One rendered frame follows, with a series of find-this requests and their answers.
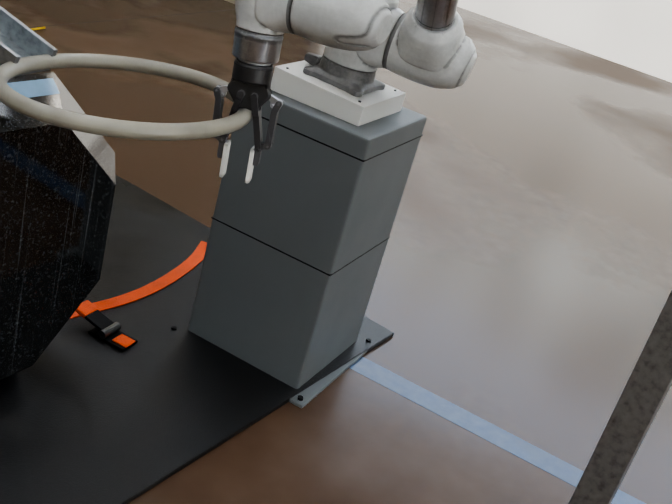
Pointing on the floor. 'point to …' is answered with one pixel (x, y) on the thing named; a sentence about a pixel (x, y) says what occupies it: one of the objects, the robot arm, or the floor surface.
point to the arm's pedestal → (302, 239)
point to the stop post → (630, 416)
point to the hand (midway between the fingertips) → (237, 162)
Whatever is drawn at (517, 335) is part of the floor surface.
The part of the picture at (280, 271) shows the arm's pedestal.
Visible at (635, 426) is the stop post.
